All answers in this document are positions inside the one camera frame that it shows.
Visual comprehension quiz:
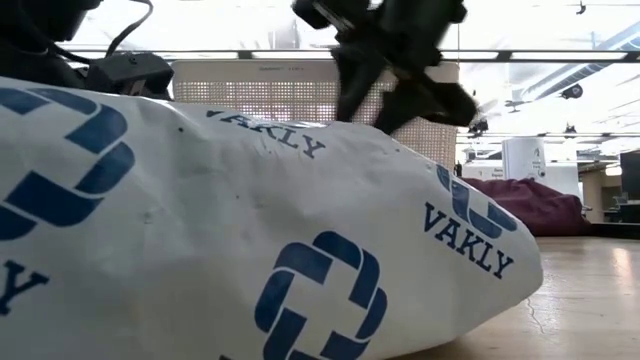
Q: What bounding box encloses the black horizontal frame bar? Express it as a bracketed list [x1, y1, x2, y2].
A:
[59, 48, 640, 63]

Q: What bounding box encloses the maroon beanbag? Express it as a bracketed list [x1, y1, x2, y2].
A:
[459, 176, 592, 238]

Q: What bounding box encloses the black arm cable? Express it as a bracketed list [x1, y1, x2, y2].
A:
[103, 0, 155, 57]

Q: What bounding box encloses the white Vakly printed supply bag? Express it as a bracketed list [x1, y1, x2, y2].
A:
[0, 75, 545, 360]

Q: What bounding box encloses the beige perforated panel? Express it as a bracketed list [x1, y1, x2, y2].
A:
[171, 59, 460, 169]

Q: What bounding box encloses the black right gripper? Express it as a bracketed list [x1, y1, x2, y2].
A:
[292, 0, 479, 136]

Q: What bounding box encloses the black monitor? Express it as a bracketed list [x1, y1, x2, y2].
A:
[619, 149, 640, 201]

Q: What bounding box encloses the white counter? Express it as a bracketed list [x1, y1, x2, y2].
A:
[462, 159, 582, 197]

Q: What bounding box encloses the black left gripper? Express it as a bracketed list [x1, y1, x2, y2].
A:
[85, 51, 175, 101]

